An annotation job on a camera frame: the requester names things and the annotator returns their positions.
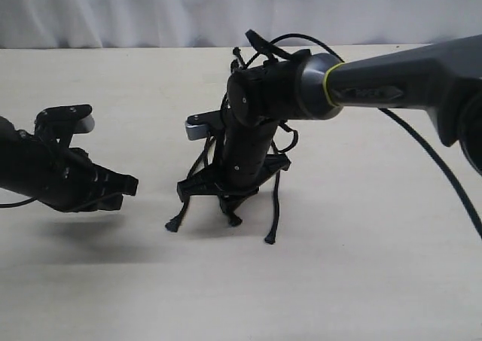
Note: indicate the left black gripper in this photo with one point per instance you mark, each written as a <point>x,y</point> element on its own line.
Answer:
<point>66,180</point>

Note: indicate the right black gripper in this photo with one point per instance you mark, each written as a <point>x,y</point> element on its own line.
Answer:
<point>244,159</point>

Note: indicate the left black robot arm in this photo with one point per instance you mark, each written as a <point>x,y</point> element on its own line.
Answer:
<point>11,157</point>

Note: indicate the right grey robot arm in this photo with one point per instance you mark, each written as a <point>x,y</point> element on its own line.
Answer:
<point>442,79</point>

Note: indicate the clear tape strip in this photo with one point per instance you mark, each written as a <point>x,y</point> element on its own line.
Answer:
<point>215,77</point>

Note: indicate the white backdrop curtain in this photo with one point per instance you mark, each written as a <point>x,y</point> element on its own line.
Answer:
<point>223,23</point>

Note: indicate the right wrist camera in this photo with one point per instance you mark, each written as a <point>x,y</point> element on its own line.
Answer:
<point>204,125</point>

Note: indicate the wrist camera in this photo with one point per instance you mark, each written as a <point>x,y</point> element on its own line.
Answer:
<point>204,125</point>
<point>65,120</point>

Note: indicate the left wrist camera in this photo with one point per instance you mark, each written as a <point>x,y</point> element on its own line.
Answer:
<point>65,120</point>

